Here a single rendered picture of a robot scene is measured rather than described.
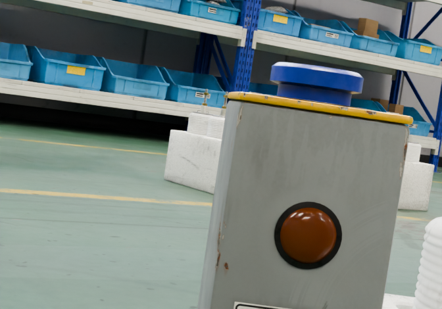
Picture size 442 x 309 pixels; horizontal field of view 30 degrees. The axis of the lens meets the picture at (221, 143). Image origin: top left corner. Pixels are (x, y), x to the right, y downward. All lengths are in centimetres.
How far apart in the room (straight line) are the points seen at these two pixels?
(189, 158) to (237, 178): 250
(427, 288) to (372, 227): 25
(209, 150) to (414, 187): 87
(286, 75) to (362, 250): 8
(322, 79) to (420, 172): 288
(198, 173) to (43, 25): 295
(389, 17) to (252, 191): 671
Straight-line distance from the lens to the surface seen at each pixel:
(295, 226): 33
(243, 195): 32
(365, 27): 610
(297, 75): 34
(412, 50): 622
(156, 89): 507
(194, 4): 519
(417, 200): 323
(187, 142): 284
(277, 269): 33
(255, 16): 536
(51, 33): 557
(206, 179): 273
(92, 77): 489
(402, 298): 65
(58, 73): 482
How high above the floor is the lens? 31
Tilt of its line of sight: 3 degrees down
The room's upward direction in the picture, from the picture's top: 8 degrees clockwise
